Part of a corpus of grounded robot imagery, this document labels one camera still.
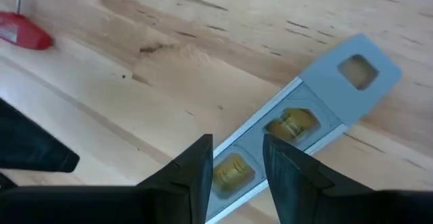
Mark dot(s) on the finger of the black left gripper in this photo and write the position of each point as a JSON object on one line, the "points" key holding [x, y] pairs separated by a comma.
{"points": [[6, 182], [30, 142]]}

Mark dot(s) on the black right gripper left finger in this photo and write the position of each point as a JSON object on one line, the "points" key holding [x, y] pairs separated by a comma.
{"points": [[162, 200]]}

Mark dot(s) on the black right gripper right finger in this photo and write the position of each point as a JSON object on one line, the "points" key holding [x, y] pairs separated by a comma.
{"points": [[294, 183]]}

